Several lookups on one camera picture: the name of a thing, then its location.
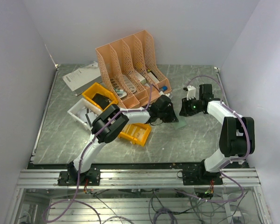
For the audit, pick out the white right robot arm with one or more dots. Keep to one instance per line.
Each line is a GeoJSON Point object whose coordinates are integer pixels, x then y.
{"type": "Point", "coordinates": [237, 137]}

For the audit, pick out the white bin with cards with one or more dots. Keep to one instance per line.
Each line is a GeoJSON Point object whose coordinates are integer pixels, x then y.
{"type": "Point", "coordinates": [84, 113]}

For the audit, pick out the blue capped bottle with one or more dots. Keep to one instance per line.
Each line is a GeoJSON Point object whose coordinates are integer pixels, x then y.
{"type": "Point", "coordinates": [163, 89]}

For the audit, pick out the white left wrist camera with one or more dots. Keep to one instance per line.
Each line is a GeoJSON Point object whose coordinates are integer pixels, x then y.
{"type": "Point", "coordinates": [169, 95]}

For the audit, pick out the aluminium frame rail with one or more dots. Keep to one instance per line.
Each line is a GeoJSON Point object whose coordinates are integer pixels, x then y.
{"type": "Point", "coordinates": [136, 179]}

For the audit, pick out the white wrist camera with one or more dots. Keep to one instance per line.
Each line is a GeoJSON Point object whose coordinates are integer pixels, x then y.
{"type": "Point", "coordinates": [191, 92]}
{"type": "Point", "coordinates": [169, 95]}

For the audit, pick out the yellow bin with black items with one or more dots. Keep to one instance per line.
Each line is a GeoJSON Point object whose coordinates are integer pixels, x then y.
{"type": "Point", "coordinates": [99, 96]}

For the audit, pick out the white stapler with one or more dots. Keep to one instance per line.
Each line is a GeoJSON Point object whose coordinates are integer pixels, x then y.
{"type": "Point", "coordinates": [121, 93]}

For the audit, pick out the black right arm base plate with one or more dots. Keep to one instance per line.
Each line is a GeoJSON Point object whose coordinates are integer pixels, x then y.
{"type": "Point", "coordinates": [194, 178]}

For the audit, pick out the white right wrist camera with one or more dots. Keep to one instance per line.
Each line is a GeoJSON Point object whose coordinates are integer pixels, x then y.
{"type": "Point", "coordinates": [191, 92]}

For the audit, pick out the yellow bin with cards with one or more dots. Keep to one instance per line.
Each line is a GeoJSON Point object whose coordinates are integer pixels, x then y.
{"type": "Point", "coordinates": [137, 134]}

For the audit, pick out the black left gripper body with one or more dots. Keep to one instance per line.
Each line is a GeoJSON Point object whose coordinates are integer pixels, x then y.
{"type": "Point", "coordinates": [164, 116]}

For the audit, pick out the peach plastic file organizer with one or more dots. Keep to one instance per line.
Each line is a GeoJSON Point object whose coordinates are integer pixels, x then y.
{"type": "Point", "coordinates": [130, 64]}

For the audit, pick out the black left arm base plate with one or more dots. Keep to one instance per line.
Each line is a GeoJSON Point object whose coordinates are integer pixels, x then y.
{"type": "Point", "coordinates": [90, 178]}

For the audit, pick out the white paper booklet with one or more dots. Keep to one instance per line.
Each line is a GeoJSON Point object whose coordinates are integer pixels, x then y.
{"type": "Point", "coordinates": [82, 78]}

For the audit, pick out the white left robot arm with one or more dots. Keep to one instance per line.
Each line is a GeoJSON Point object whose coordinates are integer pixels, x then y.
{"type": "Point", "coordinates": [108, 125]}

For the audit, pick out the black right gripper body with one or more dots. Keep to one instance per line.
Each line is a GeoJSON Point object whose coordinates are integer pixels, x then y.
{"type": "Point", "coordinates": [192, 106]}

